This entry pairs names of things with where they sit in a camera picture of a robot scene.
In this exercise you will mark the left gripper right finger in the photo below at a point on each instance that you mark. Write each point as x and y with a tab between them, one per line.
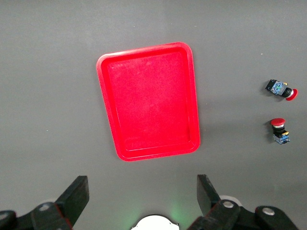
223	215

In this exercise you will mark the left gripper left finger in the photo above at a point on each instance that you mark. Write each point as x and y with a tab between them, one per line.
60	213

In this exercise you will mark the red mushroom push button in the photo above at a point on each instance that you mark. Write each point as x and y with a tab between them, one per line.
278	123
278	88

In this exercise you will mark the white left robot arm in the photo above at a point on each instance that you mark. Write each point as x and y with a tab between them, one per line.
154	224

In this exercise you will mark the red plastic tray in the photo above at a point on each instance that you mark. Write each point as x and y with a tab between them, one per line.
148	103

